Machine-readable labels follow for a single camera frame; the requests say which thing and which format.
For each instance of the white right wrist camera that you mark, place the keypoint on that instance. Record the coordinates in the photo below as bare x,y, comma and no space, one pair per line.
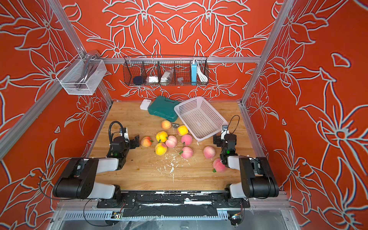
225,131

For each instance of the black wire wall basket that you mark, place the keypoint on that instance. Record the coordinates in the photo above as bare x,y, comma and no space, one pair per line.
156,66

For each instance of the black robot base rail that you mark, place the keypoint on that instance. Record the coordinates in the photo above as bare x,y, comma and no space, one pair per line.
175,204

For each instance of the white plastic basket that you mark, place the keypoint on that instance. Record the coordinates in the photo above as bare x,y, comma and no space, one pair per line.
200,117

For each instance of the pink peach with leaf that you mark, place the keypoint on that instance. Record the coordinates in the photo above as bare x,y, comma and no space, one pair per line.
186,152

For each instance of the pink peach right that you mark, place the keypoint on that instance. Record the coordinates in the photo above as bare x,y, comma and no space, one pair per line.
209,152

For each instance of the green plastic tool case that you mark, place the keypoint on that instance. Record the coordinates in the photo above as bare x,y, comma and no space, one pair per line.
164,108

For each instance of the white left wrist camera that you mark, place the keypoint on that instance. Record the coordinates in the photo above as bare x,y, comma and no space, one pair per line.
124,133

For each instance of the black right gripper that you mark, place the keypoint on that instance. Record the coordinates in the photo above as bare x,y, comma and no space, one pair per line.
218,138

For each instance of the yellow peach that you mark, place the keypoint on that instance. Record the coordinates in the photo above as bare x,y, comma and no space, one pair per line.
182,130
160,149
162,136

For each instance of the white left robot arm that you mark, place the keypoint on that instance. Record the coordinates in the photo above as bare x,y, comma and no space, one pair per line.
78,180

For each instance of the red orange peach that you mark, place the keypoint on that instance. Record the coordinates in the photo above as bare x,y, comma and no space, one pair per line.
146,142

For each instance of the white packet in basket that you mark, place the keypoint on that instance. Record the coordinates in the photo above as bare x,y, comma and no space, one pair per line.
152,79

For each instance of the orange peach near case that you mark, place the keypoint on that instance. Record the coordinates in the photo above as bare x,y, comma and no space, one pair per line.
166,125

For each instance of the pink peach centre left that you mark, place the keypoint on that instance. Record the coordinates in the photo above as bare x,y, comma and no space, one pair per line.
171,141

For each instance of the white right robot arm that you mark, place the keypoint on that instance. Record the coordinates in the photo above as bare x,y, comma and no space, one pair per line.
257,179

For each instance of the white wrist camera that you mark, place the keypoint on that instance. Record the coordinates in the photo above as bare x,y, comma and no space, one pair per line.
124,133
225,131

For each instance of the clear plastic wall bin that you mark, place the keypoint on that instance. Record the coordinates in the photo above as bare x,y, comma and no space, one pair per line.
84,75

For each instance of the dark round object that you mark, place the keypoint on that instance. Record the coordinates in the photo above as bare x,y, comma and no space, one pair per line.
138,80

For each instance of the clear bag in basket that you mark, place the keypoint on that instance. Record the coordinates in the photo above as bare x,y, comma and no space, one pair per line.
166,78

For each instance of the pink red peach front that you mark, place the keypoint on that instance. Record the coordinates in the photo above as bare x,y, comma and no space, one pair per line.
218,166

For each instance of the small white box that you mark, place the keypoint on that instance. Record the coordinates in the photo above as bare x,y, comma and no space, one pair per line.
145,104

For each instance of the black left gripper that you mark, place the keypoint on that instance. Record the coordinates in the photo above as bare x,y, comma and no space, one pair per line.
131,143

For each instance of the light blue box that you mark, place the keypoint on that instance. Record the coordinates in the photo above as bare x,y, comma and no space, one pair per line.
193,73

